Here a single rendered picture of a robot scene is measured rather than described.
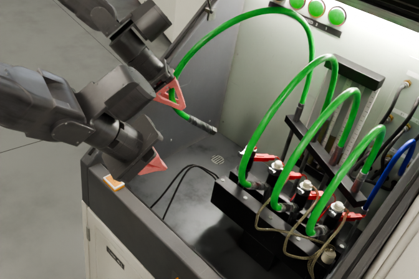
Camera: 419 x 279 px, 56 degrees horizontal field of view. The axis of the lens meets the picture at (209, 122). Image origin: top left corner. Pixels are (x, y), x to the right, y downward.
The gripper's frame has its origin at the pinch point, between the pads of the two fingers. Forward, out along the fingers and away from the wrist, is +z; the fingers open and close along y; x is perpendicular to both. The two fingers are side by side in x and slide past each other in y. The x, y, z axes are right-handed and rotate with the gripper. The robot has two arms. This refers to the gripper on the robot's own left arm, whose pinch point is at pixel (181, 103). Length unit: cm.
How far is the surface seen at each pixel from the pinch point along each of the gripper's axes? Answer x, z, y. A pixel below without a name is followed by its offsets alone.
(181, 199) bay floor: 21.8, 28.4, 13.8
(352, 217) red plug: -14.6, 38.6, -17.6
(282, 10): -29.6, -1.6, 1.6
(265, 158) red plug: -6.4, 25.1, 0.4
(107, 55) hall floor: 74, 18, 270
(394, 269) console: -15, 44, -29
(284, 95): -18.5, 5.7, -15.6
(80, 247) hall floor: 99, 53, 74
